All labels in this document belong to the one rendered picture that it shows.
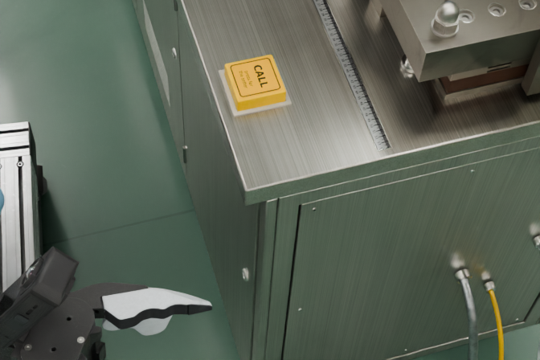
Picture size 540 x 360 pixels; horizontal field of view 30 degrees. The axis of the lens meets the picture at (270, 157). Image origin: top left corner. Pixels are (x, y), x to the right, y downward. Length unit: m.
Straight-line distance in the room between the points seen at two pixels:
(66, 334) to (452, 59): 0.69
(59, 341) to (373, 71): 0.74
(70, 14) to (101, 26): 0.09
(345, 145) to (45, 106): 1.31
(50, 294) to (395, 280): 1.02
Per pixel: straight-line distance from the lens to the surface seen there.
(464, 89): 1.43
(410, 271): 1.72
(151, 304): 0.87
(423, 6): 1.36
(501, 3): 1.39
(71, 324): 0.86
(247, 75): 1.39
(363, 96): 1.42
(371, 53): 1.47
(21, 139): 2.22
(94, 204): 2.38
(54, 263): 0.79
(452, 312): 1.96
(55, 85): 2.59
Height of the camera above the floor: 2.01
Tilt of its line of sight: 56 degrees down
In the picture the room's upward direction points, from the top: 4 degrees clockwise
